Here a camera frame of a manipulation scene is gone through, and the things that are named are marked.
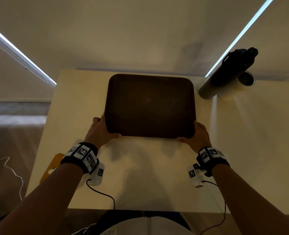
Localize person's right hand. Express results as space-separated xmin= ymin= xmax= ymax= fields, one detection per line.
xmin=176 ymin=120 xmax=212 ymax=154

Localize person's left hand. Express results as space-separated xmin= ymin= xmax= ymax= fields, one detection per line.
xmin=84 ymin=115 xmax=122 ymax=150

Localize dark brown plastic tray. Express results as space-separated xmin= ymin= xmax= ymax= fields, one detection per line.
xmin=104 ymin=74 xmax=197 ymax=139

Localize person's right forearm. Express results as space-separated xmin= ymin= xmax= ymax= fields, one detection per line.
xmin=211 ymin=164 xmax=289 ymax=235

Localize person's left forearm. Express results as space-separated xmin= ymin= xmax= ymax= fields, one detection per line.
xmin=0 ymin=163 xmax=84 ymax=235

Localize right wristband with marker tags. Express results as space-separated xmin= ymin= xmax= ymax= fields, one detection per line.
xmin=196 ymin=147 xmax=230 ymax=177

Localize wristband with marker tags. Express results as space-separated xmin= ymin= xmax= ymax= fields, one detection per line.
xmin=60 ymin=142 xmax=100 ymax=175
xmin=196 ymin=147 xmax=230 ymax=177

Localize left wristband with marker tags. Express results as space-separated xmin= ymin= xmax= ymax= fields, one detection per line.
xmin=60 ymin=142 xmax=100 ymax=175

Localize yellow chair seat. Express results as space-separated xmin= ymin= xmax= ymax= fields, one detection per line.
xmin=40 ymin=153 xmax=65 ymax=184

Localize white cylindrical cup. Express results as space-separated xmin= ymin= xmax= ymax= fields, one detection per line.
xmin=217 ymin=71 xmax=255 ymax=101

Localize black water bottle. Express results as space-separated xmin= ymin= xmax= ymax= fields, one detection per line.
xmin=198 ymin=47 xmax=259 ymax=100

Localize person's dark trousers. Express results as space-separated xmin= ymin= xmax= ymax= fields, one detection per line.
xmin=92 ymin=210 xmax=191 ymax=231

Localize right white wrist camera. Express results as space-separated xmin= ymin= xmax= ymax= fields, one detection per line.
xmin=187 ymin=164 xmax=204 ymax=188

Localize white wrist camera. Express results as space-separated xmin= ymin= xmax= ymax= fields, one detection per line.
xmin=187 ymin=164 xmax=204 ymax=188
xmin=88 ymin=163 xmax=105 ymax=186

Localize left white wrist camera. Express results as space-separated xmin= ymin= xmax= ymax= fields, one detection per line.
xmin=88 ymin=163 xmax=105 ymax=186

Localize black left camera cable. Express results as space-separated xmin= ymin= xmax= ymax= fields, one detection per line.
xmin=86 ymin=179 xmax=116 ymax=210

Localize black camera cable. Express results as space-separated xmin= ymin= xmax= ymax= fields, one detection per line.
xmin=200 ymin=180 xmax=226 ymax=235
xmin=86 ymin=179 xmax=116 ymax=210

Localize black right camera cable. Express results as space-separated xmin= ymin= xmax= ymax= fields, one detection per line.
xmin=200 ymin=180 xmax=226 ymax=235

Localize white cable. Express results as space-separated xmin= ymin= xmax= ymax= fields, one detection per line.
xmin=0 ymin=153 xmax=24 ymax=201

